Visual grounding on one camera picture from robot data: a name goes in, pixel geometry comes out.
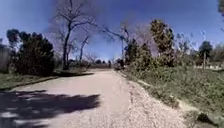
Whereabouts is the pole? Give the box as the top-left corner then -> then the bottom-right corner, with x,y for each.
120,27 -> 125,64

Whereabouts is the green shrub cluster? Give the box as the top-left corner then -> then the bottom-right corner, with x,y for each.
123,38 -> 155,72

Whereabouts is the small bare tree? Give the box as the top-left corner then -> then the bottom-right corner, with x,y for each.
77,35 -> 91,65

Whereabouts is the pale gravel path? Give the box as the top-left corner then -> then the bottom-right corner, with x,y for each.
0,68 -> 188,128

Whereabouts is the large bare tree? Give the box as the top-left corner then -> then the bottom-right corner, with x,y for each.
49,0 -> 98,71

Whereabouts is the tall green conifer tree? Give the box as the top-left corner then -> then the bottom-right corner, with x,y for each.
149,18 -> 176,68

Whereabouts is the grass verge with weeds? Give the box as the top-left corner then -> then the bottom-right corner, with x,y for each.
117,65 -> 224,128

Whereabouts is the dark evergreen bush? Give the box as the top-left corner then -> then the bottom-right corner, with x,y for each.
6,28 -> 56,78

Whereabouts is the round green tree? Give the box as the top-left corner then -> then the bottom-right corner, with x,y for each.
198,40 -> 214,60

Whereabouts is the grass strip with kerb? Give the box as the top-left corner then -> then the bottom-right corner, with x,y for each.
0,67 -> 94,92

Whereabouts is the pale post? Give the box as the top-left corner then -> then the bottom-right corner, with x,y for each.
202,51 -> 207,70

